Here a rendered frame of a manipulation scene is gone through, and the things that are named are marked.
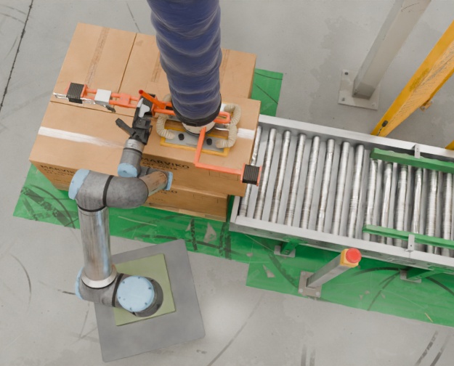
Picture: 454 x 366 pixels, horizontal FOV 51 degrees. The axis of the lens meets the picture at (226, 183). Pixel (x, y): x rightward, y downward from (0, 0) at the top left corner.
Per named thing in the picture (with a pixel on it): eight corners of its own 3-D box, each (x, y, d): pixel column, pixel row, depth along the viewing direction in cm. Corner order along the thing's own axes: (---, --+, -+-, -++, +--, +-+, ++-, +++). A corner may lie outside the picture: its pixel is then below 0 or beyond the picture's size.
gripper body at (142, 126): (152, 124, 227) (147, 147, 223) (136, 121, 227) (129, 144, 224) (151, 118, 220) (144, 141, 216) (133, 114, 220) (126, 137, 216)
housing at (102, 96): (114, 95, 231) (112, 90, 227) (110, 107, 229) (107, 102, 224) (100, 92, 231) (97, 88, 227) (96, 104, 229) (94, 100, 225)
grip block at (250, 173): (261, 169, 218) (261, 165, 213) (258, 186, 215) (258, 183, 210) (242, 166, 218) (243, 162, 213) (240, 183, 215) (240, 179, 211)
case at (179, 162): (256, 133, 279) (261, 100, 241) (244, 197, 266) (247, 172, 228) (157, 116, 283) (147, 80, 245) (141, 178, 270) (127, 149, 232)
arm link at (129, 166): (118, 178, 220) (113, 171, 210) (125, 153, 224) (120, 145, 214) (137, 181, 219) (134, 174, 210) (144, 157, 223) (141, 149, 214)
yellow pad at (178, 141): (231, 139, 234) (231, 134, 229) (227, 157, 231) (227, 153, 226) (164, 127, 236) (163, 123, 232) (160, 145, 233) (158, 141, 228)
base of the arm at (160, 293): (168, 310, 227) (165, 309, 217) (129, 322, 225) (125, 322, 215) (157, 271, 232) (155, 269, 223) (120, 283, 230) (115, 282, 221)
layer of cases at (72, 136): (252, 86, 343) (256, 54, 305) (225, 216, 310) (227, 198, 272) (92, 57, 348) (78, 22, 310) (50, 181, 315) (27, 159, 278)
